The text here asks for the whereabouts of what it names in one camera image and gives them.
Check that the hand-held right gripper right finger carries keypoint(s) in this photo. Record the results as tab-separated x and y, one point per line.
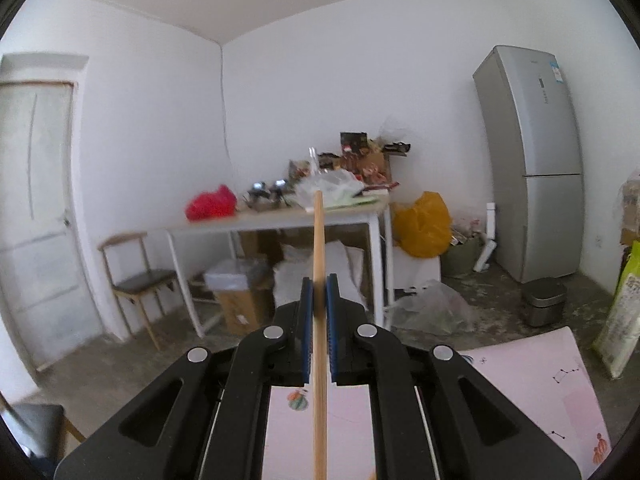
333	327

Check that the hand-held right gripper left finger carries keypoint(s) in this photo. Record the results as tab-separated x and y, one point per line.
308	327

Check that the single wooden chopstick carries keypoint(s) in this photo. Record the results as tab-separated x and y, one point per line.
320	260

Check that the white sack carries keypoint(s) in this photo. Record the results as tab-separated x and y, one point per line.
345	265

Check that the brown cardboard box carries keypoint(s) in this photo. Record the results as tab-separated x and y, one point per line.
632	210
240	310

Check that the plastic wrapped grey box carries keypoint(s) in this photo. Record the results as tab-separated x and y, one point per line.
235	272

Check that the white foam box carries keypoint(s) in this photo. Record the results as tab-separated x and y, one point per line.
415	272

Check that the clear plastic bag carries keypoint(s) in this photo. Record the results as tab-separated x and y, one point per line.
435	310

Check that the white side table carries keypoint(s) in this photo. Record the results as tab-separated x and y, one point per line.
260	219

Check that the yellow plastic bag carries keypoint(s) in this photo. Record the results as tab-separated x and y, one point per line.
425	227

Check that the black electronic device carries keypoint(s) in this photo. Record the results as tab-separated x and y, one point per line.
256	197
280	194

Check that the white plastic bag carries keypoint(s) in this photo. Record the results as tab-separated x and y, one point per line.
340	185

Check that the green plastic basin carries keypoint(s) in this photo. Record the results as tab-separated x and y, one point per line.
462	260

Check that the red plastic bag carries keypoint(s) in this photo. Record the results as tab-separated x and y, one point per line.
212	205

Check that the pile of snack packets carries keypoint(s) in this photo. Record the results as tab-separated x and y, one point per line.
370	165

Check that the clear plastic cup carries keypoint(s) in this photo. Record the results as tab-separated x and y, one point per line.
313	160

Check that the wooden chair with dark seat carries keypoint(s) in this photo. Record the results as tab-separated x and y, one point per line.
145	280

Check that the white plastic pipe piece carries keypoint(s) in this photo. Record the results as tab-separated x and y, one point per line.
487	240

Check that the pink printed tablecloth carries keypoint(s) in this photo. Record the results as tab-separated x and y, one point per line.
525	385

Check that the small steel trash bin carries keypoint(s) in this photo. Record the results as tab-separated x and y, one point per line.
545	305

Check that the silver refrigerator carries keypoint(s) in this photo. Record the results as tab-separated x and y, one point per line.
535	160

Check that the yellow white rice bag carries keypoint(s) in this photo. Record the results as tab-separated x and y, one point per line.
622	310

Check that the white door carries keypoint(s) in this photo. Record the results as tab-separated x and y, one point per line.
40	210

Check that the black chair with wooden frame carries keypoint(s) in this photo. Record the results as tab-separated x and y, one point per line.
35	425

